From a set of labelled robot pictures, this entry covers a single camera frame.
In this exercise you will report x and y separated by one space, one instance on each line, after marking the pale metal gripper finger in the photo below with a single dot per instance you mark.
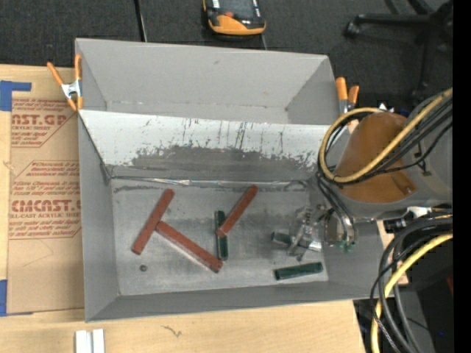
313 247
304 228

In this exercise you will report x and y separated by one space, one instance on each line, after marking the red-brown flat block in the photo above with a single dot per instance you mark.
153 221
189 246
238 210

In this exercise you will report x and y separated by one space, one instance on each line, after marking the black cylinder on white bracket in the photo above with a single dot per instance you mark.
395 224

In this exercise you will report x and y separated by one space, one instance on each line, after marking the grey metal bin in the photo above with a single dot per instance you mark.
206 149

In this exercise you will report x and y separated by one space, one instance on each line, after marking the brown cardboard board red print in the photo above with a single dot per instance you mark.
44 182

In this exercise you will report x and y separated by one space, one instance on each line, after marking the dark green flat block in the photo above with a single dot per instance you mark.
222 246
280 238
298 271

